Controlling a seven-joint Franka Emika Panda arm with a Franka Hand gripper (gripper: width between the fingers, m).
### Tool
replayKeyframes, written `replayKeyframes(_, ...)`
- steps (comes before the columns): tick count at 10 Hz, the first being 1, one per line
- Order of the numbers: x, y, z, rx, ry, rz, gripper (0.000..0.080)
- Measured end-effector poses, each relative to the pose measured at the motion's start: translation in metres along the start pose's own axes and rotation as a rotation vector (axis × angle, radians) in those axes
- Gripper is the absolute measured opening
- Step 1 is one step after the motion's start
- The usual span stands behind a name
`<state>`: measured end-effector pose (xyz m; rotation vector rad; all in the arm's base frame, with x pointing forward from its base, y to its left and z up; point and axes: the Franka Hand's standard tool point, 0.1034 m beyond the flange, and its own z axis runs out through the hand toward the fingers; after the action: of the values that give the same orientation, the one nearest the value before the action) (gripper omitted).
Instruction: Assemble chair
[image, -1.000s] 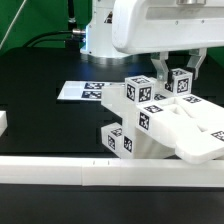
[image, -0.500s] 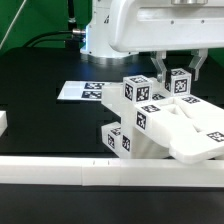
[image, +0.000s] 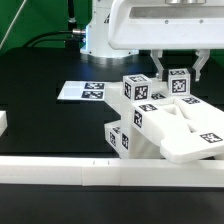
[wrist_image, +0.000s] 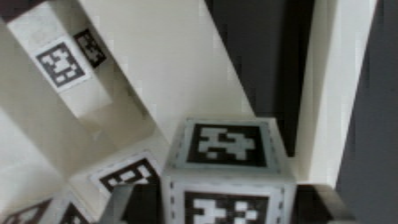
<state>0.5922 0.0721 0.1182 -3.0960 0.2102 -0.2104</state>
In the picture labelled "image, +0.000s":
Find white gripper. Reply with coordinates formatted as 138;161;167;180
108;0;224;82

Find white chair back frame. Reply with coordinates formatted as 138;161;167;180
103;81;224;164

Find white chair seat part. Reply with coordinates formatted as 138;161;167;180
119;99;161;159

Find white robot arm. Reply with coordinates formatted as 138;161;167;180
81;0;224;79

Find white left fence bar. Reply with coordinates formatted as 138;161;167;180
0;111;7;136

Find white fence bar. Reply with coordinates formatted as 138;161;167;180
0;156;224;187
0;111;7;136

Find white front fence bar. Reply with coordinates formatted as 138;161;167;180
0;156;224;187

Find black cable with connector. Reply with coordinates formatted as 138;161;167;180
22;29;87;48

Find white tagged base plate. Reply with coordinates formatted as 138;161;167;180
58;81;106;101

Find black vertical post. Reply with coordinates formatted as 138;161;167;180
67;0;76;23

